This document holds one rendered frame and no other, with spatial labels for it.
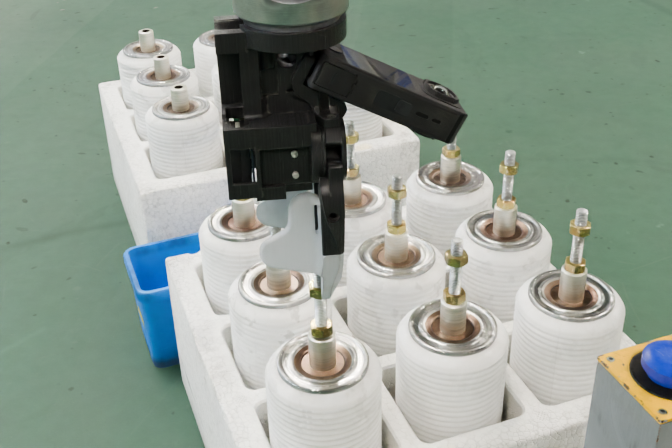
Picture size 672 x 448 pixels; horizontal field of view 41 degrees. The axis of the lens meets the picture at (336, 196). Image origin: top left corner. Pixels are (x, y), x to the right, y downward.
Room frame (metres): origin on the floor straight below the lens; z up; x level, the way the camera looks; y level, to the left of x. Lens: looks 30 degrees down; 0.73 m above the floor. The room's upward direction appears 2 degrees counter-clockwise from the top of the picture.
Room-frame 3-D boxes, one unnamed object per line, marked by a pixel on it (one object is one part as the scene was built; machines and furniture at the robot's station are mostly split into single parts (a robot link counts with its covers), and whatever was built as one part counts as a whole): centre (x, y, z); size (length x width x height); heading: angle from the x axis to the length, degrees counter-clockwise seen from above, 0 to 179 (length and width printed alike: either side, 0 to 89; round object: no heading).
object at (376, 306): (0.71, -0.06, 0.16); 0.10 x 0.10 x 0.18
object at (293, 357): (0.56, 0.01, 0.25); 0.08 x 0.08 x 0.01
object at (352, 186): (0.82, -0.02, 0.26); 0.02 x 0.02 x 0.03
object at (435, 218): (0.86, -0.13, 0.16); 0.10 x 0.10 x 0.18
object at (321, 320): (0.56, 0.01, 0.30); 0.01 x 0.01 x 0.08
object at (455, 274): (0.60, -0.10, 0.30); 0.01 x 0.01 x 0.08
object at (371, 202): (0.82, -0.02, 0.25); 0.08 x 0.08 x 0.01
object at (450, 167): (0.86, -0.13, 0.26); 0.02 x 0.02 x 0.03
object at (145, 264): (0.94, 0.11, 0.06); 0.30 x 0.11 x 0.12; 111
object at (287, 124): (0.56, 0.03, 0.48); 0.09 x 0.08 x 0.12; 96
